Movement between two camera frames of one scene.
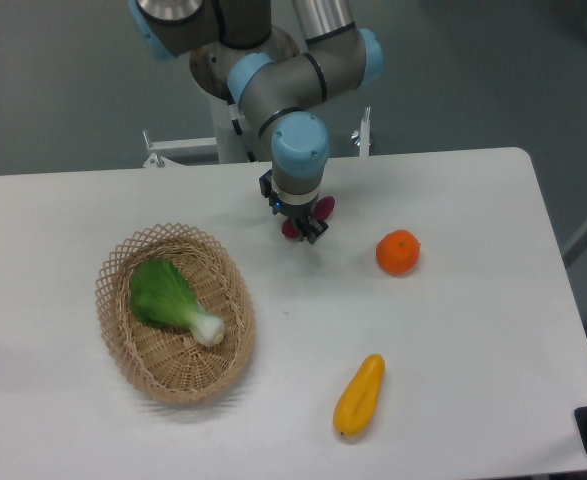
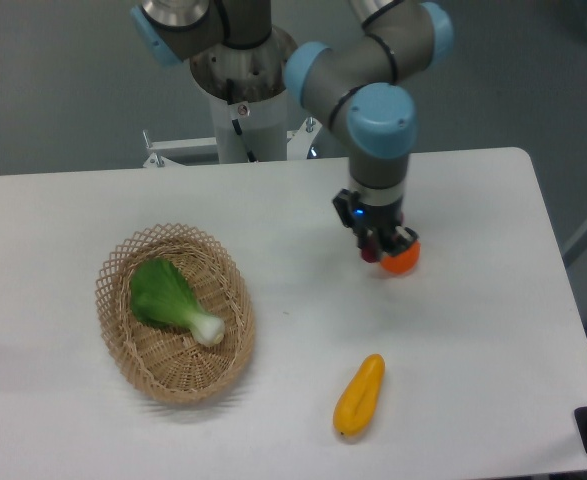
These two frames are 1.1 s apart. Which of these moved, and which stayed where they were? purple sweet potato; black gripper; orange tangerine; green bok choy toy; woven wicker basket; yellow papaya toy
Moved: purple sweet potato; black gripper
Stayed: woven wicker basket; orange tangerine; yellow papaya toy; green bok choy toy
